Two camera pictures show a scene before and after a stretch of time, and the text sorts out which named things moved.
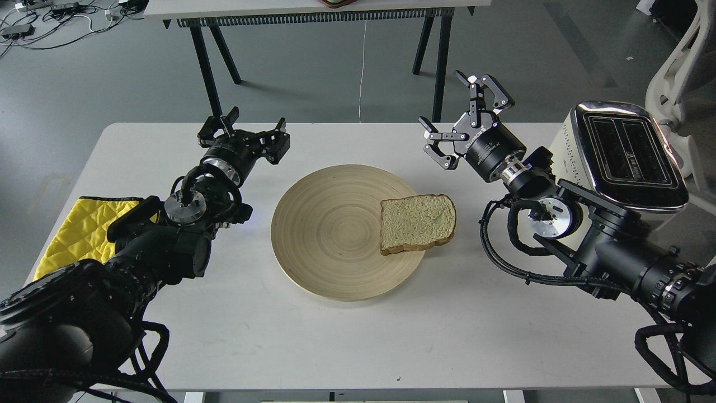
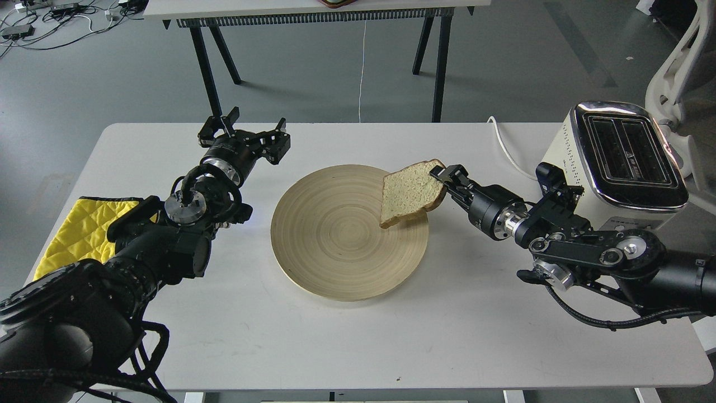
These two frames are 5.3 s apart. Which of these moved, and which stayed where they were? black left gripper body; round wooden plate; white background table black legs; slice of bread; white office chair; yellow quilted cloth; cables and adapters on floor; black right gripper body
Moved: slice of bread; black right gripper body
Stayed: black left gripper body; cables and adapters on floor; white background table black legs; white office chair; yellow quilted cloth; round wooden plate
